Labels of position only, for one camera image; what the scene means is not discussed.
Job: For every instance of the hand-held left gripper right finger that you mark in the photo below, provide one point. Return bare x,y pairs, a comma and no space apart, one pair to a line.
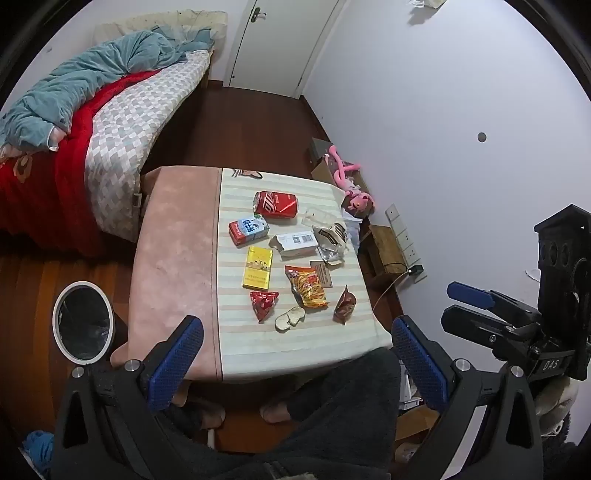
418,364

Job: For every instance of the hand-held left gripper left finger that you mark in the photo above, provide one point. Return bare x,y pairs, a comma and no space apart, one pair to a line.
178,364

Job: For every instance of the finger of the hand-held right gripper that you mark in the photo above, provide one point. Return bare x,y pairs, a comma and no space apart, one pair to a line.
466,323
466,293

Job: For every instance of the white-rimmed black trash bin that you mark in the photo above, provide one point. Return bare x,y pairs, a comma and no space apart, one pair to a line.
83,323

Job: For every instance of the torn white cardboard box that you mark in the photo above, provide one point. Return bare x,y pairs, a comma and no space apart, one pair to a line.
295,243

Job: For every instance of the crushed red soda can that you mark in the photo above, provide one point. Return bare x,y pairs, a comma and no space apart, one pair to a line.
276,206

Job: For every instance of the small white carton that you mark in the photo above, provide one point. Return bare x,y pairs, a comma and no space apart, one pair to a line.
408,387

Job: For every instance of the black charger plug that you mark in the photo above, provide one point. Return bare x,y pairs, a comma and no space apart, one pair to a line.
415,270

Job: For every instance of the pink slipper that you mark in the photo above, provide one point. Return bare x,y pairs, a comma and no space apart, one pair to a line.
207,413
276,411

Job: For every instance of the white power strip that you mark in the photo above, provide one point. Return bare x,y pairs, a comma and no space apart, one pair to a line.
404,235

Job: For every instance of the wooden stool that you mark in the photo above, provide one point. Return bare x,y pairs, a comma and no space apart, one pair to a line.
385,249

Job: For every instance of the dark red snack packet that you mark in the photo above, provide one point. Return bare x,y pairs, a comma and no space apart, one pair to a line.
345,307

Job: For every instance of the person's dark fleece pants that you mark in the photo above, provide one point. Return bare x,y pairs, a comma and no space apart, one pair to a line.
341,424

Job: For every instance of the small red snack packet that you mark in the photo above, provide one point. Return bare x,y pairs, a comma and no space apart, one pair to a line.
263,302

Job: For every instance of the striped table cloth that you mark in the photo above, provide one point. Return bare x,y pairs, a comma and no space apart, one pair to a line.
304,346

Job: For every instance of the pink table cloth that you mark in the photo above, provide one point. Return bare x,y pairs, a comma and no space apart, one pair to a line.
178,249

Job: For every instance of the yellow cigarette box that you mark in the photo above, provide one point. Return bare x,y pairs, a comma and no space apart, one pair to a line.
257,267

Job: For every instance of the brown paper card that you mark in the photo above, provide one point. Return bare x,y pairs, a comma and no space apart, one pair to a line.
323,274

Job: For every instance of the orange snack bag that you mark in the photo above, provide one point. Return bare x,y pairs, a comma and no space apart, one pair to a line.
307,288

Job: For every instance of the crumpled silver foil wrapper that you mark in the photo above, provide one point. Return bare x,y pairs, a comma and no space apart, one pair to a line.
331,244

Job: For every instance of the pink plush toy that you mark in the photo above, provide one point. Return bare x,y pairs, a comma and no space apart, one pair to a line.
355,196

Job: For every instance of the blue and red milk carton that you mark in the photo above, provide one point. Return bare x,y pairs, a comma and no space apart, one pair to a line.
248,230

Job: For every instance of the clear plastic wrapper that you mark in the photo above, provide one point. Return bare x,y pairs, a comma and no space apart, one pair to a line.
321,216

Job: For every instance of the blue cloth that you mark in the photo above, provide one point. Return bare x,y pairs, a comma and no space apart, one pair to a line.
39,454

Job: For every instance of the open cardboard box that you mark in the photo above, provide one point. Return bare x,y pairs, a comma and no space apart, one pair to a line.
323,168

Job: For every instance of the red blanket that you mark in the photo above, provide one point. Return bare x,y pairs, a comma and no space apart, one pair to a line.
41,203

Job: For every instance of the grey checkered bed sheet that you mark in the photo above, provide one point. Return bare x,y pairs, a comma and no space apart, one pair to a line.
134,124

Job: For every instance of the white door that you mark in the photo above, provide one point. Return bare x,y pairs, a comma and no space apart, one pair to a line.
277,46

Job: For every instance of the cream pillow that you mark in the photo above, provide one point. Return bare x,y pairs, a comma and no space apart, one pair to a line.
152,21

